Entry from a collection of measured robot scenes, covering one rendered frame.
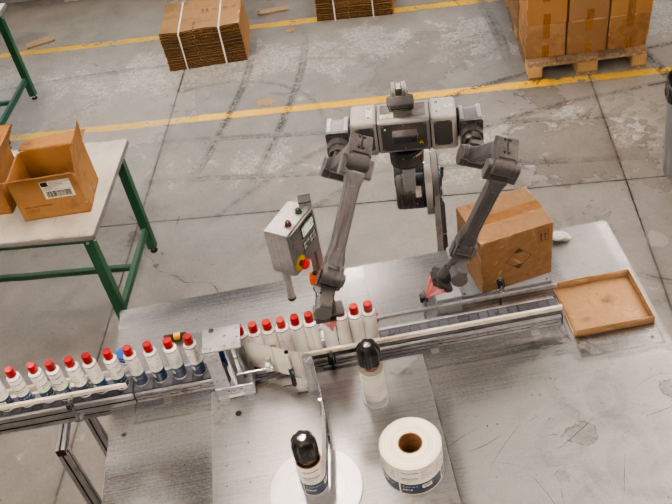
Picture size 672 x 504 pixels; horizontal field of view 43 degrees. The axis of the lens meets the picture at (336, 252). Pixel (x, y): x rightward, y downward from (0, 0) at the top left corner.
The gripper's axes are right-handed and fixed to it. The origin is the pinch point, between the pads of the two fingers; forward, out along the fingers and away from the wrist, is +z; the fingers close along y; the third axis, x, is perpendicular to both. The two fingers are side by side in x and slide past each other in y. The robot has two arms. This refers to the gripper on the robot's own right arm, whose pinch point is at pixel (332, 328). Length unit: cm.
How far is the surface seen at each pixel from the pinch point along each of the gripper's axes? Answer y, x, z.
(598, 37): 206, 305, 87
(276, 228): -12.0, 22.8, -28.9
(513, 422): 55, -25, 37
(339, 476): -6.8, -37.3, 31.1
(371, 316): 14.3, 16.9, 15.3
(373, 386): 10.0, -12.5, 19.2
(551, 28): 175, 309, 76
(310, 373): -11.0, -1.1, 19.3
